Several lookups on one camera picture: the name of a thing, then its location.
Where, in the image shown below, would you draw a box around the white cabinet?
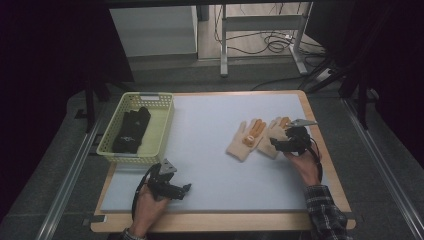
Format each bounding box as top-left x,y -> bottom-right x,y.
109,5 -> 199,58

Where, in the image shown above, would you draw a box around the beige glove with orange fingers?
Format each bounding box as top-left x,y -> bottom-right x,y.
256,116 -> 292,160
225,118 -> 268,163

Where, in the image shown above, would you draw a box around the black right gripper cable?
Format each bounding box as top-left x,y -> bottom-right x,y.
308,137 -> 324,184

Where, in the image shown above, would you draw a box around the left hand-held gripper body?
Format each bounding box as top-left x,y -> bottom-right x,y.
146,158 -> 186,202

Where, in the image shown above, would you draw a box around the person's right hand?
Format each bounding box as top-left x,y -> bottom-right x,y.
283,141 -> 323,188

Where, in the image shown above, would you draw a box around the white foam mat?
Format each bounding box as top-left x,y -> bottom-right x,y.
99,93 -> 329,214

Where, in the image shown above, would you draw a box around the person's left hand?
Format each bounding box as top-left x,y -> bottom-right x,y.
128,183 -> 172,238

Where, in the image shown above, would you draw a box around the white power strip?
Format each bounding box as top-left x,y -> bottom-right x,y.
315,67 -> 333,83

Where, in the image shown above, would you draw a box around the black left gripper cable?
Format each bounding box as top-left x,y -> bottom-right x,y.
131,163 -> 161,222

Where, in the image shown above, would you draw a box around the long black floor cable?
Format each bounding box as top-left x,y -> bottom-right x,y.
250,74 -> 322,92

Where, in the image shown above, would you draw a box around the black stand leg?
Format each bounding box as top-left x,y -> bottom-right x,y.
339,71 -> 381,130
84,75 -> 112,133

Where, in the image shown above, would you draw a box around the dark curtain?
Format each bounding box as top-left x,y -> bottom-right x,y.
0,0 -> 135,214
304,0 -> 424,164

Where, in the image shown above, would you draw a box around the tangle of black floor cables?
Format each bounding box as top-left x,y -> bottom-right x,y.
214,3 -> 326,57

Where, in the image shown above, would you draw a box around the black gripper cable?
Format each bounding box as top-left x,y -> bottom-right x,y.
308,137 -> 324,184
131,163 -> 161,222

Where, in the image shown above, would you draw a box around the person's left plaid sleeve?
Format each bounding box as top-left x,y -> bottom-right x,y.
119,227 -> 147,240

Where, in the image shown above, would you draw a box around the yellow-green plastic basket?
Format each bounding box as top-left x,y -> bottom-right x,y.
96,92 -> 175,165

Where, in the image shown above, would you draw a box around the aluminium floor rail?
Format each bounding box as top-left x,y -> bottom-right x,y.
342,97 -> 424,240
35,114 -> 105,240

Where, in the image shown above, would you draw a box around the person's plaid sleeve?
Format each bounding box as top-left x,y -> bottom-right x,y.
119,227 -> 147,240
303,184 -> 354,240

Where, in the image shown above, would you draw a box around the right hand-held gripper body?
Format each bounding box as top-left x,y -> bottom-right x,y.
283,118 -> 319,156

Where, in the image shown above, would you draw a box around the person's right plaid sleeve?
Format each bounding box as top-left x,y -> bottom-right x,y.
303,184 -> 354,240

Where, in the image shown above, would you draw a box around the grey metal desk frame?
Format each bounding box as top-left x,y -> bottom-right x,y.
219,2 -> 314,78

